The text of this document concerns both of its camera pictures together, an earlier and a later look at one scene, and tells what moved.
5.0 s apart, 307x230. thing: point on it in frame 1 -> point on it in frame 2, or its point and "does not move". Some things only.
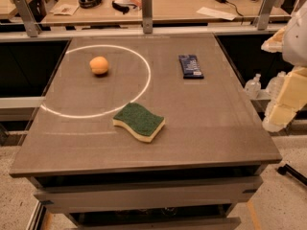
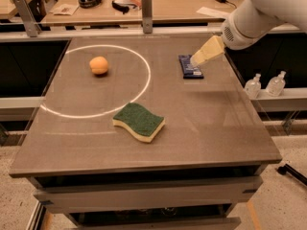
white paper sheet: [216, 13] does not move
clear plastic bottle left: [252, 86] does not move
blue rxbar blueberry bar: [190, 66] does not move
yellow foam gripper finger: [292, 99] -> [213, 48]
